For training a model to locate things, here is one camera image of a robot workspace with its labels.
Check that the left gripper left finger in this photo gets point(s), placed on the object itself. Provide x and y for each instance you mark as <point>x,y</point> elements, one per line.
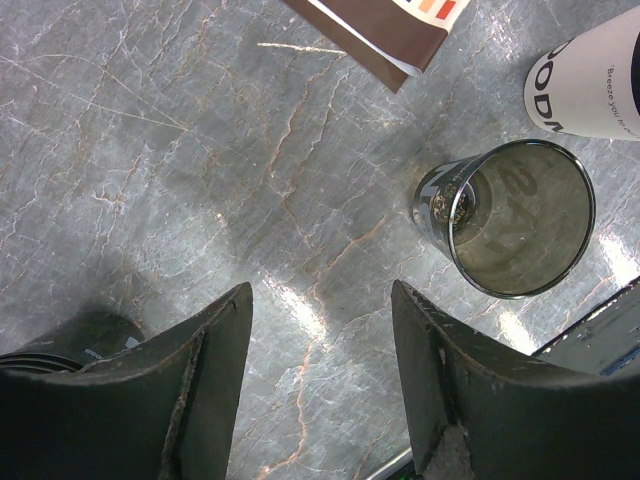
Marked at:
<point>165,409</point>

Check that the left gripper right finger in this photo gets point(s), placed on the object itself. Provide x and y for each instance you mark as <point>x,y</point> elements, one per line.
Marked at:
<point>477,408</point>

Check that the white paper cup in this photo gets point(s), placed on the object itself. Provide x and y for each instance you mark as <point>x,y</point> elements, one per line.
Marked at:
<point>589,86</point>

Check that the black plastic cup stack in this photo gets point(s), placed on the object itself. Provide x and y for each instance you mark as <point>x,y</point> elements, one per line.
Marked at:
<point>80,341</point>

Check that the patchwork placemat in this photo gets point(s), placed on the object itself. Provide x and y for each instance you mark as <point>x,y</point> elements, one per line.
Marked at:
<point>394,40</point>

